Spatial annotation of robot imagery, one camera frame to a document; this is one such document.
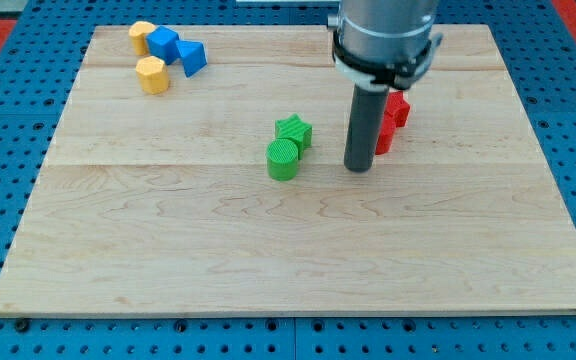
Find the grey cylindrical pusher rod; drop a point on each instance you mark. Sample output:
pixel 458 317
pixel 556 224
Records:
pixel 364 128

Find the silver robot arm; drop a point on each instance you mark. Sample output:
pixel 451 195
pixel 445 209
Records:
pixel 380 45

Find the yellow hexagon block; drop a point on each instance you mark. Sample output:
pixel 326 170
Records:
pixel 152 75

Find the red block behind rod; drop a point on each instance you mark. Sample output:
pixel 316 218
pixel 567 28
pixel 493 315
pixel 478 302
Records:
pixel 386 135

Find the red star block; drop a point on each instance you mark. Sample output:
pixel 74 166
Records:
pixel 396 111

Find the green star block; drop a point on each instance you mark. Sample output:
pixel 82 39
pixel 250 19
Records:
pixel 293 128

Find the green cylinder block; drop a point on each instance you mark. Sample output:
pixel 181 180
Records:
pixel 282 159

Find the blue triangle block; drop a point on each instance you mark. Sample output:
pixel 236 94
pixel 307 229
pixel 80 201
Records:
pixel 192 55

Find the light wooden board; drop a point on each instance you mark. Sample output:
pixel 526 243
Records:
pixel 161 206

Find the blue cube block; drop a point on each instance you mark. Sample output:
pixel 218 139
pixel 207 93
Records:
pixel 162 44

